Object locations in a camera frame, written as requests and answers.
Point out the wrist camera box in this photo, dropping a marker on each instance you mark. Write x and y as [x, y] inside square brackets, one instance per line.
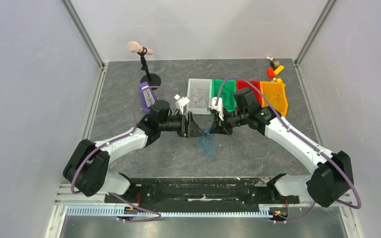
[217, 105]
[181, 102]

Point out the green plastic bin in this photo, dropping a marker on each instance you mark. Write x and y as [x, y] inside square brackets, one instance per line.
[227, 93]

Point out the red plastic bin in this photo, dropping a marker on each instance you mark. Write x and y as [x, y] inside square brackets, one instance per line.
[240, 84]

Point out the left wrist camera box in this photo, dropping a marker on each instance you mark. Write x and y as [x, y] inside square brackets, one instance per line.
[181, 102]

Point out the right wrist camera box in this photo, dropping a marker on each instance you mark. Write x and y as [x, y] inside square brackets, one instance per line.
[217, 105]

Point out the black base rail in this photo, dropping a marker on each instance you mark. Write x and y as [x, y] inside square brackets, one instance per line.
[205, 194]

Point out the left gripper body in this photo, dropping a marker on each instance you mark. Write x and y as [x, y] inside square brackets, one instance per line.
[181, 128]

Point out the yellow toy block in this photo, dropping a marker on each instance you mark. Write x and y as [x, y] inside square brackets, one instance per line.
[278, 70]

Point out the yellow plastic bin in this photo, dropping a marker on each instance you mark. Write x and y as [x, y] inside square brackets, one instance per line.
[276, 95]

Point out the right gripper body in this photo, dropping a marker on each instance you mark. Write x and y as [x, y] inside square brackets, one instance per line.
[222, 123]

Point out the white plastic bin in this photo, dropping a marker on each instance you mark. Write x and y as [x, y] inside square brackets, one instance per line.
[199, 94]

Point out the red toy block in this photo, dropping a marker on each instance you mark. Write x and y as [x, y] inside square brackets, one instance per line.
[270, 73]

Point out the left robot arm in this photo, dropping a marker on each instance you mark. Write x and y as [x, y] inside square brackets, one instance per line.
[87, 169]

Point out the purple metronome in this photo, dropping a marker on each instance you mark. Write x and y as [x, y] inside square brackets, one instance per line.
[147, 97]

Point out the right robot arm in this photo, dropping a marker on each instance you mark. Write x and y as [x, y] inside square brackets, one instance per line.
[330, 174]

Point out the pink microphone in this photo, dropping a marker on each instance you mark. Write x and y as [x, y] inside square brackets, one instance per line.
[135, 47]

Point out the black microphone stand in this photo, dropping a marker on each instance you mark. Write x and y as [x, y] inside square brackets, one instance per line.
[151, 79]

